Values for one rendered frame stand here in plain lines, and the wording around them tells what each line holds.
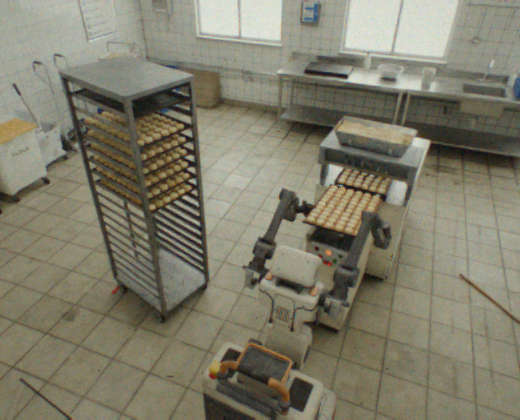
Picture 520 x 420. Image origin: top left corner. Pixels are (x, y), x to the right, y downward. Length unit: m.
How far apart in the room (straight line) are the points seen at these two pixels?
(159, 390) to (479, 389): 2.15
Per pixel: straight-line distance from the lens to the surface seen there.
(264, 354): 2.02
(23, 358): 3.51
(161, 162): 2.62
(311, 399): 2.03
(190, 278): 3.45
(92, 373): 3.24
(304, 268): 1.88
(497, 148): 6.08
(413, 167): 3.06
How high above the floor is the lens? 2.57
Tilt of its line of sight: 35 degrees down
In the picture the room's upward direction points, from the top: 1 degrees clockwise
